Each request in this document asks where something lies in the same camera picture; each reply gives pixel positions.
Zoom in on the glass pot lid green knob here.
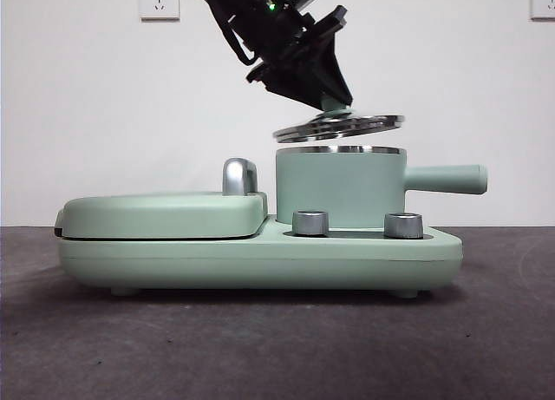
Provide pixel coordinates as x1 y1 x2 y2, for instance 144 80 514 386
272 95 405 143

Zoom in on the silver control knob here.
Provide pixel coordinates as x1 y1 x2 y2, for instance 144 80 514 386
384 212 425 239
292 210 330 237

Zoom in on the mint green breakfast machine base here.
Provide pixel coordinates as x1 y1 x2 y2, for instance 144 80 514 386
58 213 463 298

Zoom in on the mint green hinged grill cover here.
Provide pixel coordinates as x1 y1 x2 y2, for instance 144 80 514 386
54 190 271 240

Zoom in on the thin black cable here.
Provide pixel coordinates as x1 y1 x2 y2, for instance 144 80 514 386
201 0 257 66

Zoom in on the mint green pot with handle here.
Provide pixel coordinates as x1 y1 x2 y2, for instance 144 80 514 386
275 144 490 228

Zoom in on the chrome grill cover handle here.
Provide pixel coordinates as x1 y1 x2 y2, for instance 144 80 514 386
222 157 261 198

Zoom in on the white wall socket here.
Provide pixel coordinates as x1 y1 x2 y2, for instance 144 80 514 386
138 0 180 21
529 0 555 21

